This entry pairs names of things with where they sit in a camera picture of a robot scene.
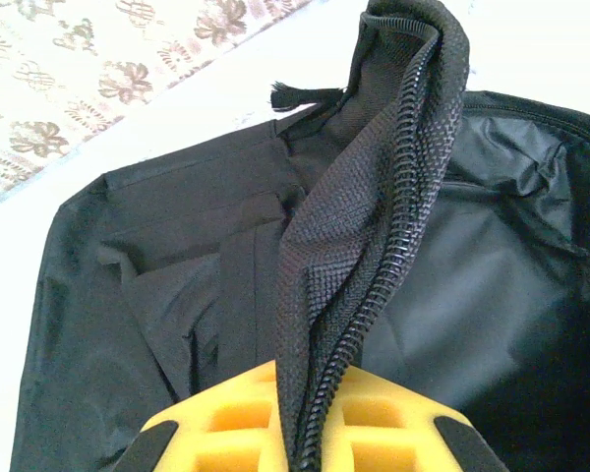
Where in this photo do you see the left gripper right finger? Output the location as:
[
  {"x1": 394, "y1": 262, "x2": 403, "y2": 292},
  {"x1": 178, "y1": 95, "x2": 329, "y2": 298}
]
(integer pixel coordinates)
[{"x1": 319, "y1": 366, "x2": 511, "y2": 472}]

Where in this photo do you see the black backpack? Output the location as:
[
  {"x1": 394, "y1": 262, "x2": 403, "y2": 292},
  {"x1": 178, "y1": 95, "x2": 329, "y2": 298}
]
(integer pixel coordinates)
[{"x1": 9, "y1": 0, "x2": 590, "y2": 472}]

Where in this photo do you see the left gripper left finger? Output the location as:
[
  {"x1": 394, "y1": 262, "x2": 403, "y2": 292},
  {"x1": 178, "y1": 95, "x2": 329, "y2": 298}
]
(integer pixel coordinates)
[{"x1": 122, "y1": 362, "x2": 292, "y2": 472}]

